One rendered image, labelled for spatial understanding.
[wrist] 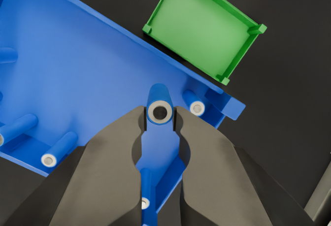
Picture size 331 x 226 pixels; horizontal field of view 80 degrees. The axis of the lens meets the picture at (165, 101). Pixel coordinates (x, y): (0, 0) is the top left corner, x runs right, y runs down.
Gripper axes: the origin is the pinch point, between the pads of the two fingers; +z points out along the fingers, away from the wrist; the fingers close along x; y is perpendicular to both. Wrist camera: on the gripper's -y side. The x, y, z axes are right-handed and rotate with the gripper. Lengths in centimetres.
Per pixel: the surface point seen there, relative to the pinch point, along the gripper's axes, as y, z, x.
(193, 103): 4.0, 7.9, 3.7
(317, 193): 62, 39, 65
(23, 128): 8.9, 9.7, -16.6
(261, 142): 42, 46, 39
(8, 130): 7.7, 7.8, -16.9
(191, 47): 9, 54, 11
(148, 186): 16.3, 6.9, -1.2
